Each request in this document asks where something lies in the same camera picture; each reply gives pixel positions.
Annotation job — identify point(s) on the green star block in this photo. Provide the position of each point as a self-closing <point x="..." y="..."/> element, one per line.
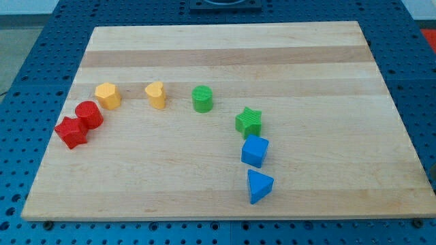
<point x="249" y="122"/>

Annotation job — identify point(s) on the red star block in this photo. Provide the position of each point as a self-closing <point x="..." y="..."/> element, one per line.
<point x="72" y="131"/>

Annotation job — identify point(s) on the green cylinder block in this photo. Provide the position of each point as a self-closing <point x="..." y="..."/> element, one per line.
<point x="202" y="99"/>

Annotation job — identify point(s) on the blue cube block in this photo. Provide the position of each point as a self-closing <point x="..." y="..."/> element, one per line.
<point x="254" y="150"/>

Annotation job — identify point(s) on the yellow heart block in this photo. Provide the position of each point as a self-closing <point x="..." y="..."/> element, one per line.
<point x="156" y="94"/>

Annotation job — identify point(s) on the blue triangle block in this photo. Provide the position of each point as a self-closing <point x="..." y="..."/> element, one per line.
<point x="259" y="185"/>

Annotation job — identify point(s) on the yellow hexagon block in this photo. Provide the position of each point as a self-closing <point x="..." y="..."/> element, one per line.
<point x="108" y="96"/>

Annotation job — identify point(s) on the red cylinder block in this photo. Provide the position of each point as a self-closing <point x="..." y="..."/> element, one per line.
<point x="88" y="112"/>

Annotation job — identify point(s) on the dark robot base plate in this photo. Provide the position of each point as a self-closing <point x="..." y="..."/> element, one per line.
<point x="224" y="5"/>

